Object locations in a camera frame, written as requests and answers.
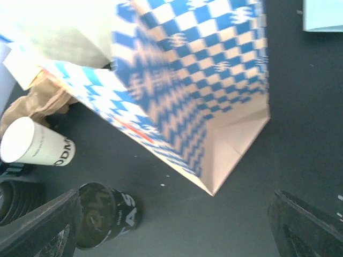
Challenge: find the single black lid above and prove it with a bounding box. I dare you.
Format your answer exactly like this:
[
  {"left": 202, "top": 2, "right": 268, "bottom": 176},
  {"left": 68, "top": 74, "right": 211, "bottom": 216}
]
[{"left": 76, "top": 182, "right": 143, "bottom": 250}]

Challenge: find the blue checkered paper bag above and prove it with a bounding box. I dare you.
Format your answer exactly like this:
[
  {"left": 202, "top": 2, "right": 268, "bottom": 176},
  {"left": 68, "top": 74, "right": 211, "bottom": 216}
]
[{"left": 1, "top": 1, "right": 270, "bottom": 195}]

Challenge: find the stack of black lids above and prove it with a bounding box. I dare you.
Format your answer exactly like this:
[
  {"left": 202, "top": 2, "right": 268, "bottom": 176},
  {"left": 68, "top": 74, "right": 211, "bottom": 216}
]
[{"left": 1, "top": 180, "right": 46, "bottom": 226}]

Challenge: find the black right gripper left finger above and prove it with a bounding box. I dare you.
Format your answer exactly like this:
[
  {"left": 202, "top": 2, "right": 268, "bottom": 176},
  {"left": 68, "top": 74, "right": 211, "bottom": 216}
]
[{"left": 1, "top": 189, "right": 80, "bottom": 256}]

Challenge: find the brown cardboard cup carrier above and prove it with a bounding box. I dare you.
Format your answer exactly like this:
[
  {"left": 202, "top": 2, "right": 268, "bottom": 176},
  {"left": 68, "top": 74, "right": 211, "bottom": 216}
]
[{"left": 1, "top": 76, "right": 78, "bottom": 136}]

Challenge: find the light blue paper bag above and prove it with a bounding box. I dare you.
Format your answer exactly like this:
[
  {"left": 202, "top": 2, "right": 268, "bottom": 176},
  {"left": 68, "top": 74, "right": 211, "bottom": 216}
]
[{"left": 303, "top": 0, "right": 342, "bottom": 33}]

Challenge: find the white paper coffee cup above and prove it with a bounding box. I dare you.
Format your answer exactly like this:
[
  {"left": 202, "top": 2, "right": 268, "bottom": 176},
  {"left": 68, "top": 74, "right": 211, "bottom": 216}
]
[{"left": 1, "top": 117, "right": 76, "bottom": 167}]

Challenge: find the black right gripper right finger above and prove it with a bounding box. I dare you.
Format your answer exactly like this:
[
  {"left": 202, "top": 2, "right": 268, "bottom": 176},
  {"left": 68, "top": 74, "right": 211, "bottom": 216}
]
[{"left": 267, "top": 190, "right": 342, "bottom": 256}]

